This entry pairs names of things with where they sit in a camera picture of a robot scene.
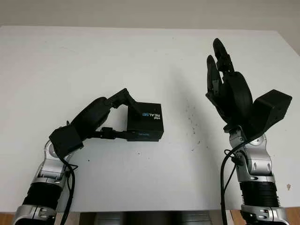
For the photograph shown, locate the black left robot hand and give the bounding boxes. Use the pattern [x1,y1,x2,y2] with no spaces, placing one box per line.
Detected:
[69,88,139,142]

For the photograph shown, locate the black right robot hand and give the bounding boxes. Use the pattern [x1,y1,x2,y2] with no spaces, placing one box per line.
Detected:
[205,37,255,132]

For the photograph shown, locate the black RealSense box lid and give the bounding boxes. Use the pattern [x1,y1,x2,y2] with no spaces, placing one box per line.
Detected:
[126,102,164,141]

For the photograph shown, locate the dark grey robot torso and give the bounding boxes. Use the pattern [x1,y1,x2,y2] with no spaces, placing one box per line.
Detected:
[79,210,221,225]

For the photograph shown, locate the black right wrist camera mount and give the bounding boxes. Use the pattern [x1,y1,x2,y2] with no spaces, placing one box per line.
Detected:
[245,89,293,139]

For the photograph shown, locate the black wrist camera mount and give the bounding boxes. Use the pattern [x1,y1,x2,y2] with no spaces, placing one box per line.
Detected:
[245,89,293,139]
[48,126,85,160]

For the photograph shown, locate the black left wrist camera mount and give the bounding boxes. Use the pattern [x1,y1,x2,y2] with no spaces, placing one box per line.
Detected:
[48,126,85,160]

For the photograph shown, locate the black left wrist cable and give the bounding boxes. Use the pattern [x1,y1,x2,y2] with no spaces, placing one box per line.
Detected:
[59,156,80,225]

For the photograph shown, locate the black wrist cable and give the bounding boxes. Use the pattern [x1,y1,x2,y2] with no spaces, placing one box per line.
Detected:
[221,140,247,225]
[59,156,80,225]

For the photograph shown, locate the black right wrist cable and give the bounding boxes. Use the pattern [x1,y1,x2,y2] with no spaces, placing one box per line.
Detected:
[221,140,247,225]

